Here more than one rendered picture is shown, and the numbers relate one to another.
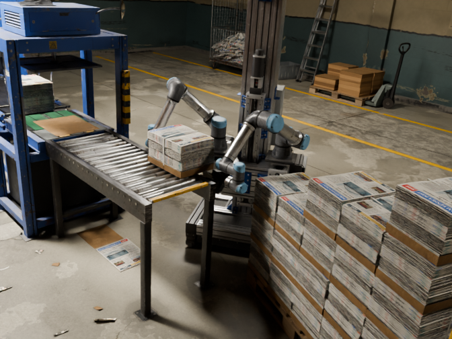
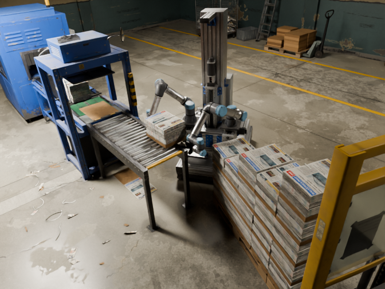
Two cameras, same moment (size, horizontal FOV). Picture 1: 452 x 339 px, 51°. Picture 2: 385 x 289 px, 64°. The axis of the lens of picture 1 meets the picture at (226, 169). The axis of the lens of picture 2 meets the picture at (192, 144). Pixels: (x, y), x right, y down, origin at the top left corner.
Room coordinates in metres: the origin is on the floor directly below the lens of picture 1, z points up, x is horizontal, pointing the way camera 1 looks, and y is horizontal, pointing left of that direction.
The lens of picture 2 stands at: (0.11, -0.29, 2.58)
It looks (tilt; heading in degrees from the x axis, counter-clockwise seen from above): 32 degrees down; 6
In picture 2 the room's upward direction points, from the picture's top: 3 degrees counter-clockwise
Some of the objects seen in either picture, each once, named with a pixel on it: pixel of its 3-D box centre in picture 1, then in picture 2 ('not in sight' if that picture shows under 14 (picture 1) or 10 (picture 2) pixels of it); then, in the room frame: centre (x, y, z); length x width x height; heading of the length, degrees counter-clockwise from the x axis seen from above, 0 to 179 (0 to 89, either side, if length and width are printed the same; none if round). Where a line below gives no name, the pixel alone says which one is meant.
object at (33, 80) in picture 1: (29, 93); (75, 88); (4.20, 1.84, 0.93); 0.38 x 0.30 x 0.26; 45
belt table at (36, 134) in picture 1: (59, 128); (94, 112); (3.79, 1.44, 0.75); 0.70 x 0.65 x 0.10; 45
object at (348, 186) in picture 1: (352, 185); (266, 156); (2.29, -0.68, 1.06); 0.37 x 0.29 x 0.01; 116
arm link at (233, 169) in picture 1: (237, 171); (199, 143); (2.76, -0.07, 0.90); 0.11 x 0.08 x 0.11; 49
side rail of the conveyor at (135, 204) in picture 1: (91, 175); (113, 148); (2.89, 0.90, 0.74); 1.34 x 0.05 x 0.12; 45
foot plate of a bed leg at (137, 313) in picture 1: (145, 313); (153, 226); (2.44, 0.45, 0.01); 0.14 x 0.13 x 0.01; 135
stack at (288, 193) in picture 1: (321, 273); (253, 203); (2.41, -0.62, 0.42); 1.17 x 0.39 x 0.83; 26
